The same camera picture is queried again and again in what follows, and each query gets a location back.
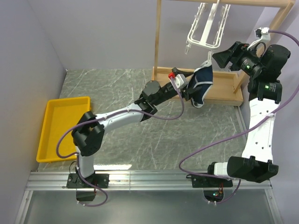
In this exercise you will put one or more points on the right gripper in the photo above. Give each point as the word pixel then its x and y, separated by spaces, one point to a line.
pixel 234 54

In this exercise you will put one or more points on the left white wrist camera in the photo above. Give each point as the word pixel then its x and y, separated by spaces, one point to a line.
pixel 178 80

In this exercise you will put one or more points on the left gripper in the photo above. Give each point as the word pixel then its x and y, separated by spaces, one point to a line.
pixel 188 93

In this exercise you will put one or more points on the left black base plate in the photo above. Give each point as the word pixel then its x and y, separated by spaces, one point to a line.
pixel 99 180

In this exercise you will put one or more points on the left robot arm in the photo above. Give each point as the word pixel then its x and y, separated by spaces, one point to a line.
pixel 88 134

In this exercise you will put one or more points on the aluminium rail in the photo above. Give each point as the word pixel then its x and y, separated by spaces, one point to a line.
pixel 118 180

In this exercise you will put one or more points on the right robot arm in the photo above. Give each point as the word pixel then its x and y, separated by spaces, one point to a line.
pixel 265 93

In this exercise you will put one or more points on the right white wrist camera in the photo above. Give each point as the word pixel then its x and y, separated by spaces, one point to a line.
pixel 262 36

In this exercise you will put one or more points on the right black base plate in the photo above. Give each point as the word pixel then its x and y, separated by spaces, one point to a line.
pixel 208 182

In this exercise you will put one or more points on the wooden hanging rack frame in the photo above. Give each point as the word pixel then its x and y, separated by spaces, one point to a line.
pixel 226 88

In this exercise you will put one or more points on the yellow plastic tray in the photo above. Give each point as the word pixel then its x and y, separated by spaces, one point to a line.
pixel 60 115

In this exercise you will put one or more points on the navy blue underwear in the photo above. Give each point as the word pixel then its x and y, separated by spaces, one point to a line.
pixel 203 76

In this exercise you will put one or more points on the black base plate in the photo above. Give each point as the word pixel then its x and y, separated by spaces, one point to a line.
pixel 208 182
pixel 99 180

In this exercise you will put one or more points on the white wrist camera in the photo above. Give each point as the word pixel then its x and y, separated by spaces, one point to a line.
pixel 262 36
pixel 178 80

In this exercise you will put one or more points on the white clip hanger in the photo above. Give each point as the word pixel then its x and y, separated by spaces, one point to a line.
pixel 202 42

